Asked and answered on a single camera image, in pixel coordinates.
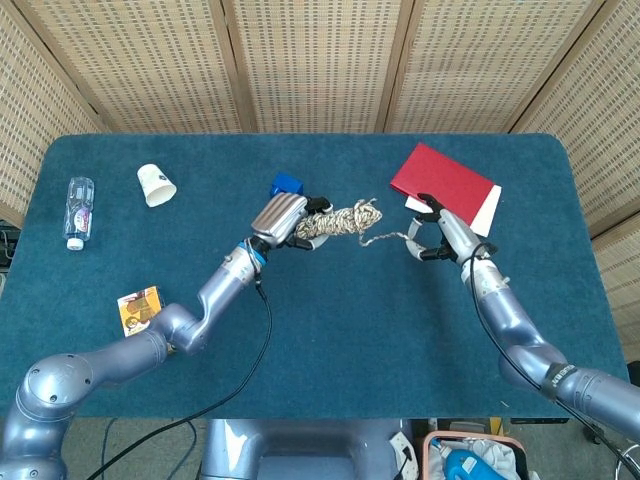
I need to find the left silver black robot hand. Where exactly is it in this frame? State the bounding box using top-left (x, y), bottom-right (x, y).
top-left (249, 193), bottom-right (335, 251)

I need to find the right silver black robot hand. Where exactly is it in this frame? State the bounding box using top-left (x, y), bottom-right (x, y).
top-left (407, 192), bottom-right (494, 264)

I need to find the beige speckled braided rope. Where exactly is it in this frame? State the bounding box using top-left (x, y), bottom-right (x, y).
top-left (294, 197), bottom-right (414, 250)

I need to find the white paper sheet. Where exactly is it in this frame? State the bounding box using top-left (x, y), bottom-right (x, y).
top-left (404, 184), bottom-right (503, 238)

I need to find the blue plastic building block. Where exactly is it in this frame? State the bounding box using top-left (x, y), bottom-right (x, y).
top-left (270, 172), bottom-right (305, 199)

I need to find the red booklet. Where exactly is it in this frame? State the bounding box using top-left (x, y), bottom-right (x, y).
top-left (389, 142), bottom-right (495, 229)

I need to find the white paper cup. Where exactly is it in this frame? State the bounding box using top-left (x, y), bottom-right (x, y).
top-left (137, 162), bottom-right (179, 209)

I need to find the blue carpet table cover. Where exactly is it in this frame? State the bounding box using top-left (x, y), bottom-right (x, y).
top-left (0, 132), bottom-right (629, 420)

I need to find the yellow printed carton box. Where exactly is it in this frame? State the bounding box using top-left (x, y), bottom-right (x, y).
top-left (116, 285), bottom-right (165, 339)

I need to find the clear plastic water bottle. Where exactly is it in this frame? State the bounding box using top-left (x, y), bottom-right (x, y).
top-left (62, 176), bottom-right (96, 251)

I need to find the white power strip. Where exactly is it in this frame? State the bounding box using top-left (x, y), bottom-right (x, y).
top-left (389, 432), bottom-right (419, 474)

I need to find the pink plastic basket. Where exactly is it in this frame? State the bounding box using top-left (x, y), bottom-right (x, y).
top-left (422, 430), bottom-right (531, 480)

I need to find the white cloth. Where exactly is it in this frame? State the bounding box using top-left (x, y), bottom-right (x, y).
top-left (464, 439), bottom-right (517, 480)

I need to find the blue spray bottle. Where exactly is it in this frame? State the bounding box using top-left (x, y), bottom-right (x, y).
top-left (432, 437), bottom-right (482, 480)

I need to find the grey robot torso base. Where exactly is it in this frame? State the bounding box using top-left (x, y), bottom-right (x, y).
top-left (199, 418), bottom-right (416, 480)

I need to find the black equipment box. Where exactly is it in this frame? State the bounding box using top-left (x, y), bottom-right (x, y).
top-left (0, 219), bottom-right (21, 267)

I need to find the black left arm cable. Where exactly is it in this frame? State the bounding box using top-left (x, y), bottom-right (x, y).
top-left (84, 269), bottom-right (274, 480)

